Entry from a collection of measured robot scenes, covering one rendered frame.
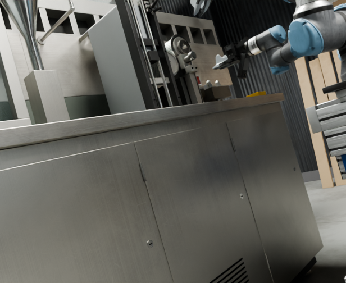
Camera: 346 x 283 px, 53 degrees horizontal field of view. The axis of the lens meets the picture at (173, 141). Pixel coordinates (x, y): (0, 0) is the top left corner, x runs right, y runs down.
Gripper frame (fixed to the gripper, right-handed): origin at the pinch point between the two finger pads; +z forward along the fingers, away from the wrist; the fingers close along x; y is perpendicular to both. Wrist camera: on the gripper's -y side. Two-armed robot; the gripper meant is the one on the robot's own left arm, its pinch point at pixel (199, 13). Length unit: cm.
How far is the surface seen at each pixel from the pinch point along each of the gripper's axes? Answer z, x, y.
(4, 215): 33, 107, -54
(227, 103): 20, 17, -43
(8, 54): 12, 95, -22
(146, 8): 2.7, 29.0, 4.5
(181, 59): 21.7, 4.1, -3.4
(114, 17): 12.5, 33.4, 16.8
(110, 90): 43, 33, 6
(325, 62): 30, -248, 13
